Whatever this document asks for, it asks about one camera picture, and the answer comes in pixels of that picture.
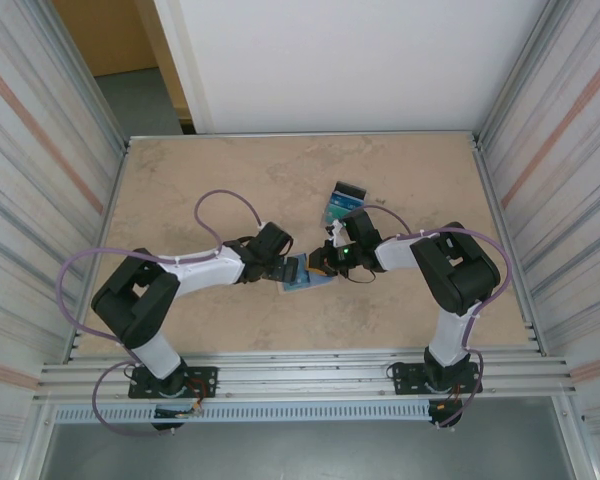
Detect grey-blue pouch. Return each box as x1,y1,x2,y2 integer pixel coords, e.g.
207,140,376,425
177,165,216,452
278,254,340,296

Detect black credit card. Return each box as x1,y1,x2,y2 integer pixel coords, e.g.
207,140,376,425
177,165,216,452
332,180,370,200

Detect wooden door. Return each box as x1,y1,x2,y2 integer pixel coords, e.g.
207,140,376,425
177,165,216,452
52,0,191,135

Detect thin black looped cable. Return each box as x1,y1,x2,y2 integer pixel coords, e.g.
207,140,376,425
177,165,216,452
344,267,377,288

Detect aluminium rail beam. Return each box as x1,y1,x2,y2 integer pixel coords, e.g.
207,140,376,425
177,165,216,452
32,348,579,405

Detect thin aluminium table edge rail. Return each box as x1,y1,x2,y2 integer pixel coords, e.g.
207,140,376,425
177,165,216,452
128,130,476,140

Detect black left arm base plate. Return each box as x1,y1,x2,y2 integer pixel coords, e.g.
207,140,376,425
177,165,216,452
128,366,219,401

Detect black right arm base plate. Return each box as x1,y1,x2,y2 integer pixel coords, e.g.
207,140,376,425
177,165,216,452
388,360,482,397

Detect aluminium table side rail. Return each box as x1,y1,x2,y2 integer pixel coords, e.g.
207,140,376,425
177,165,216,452
68,139,134,362
469,132,549,357

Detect grey slotted cable duct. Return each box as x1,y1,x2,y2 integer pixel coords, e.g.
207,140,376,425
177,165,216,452
52,402,434,424

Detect white door frame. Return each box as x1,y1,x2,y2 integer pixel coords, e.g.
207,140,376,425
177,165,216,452
152,0,215,135

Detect aluminium frame post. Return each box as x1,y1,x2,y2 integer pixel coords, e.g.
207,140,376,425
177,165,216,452
473,0,571,149
29,0,131,151

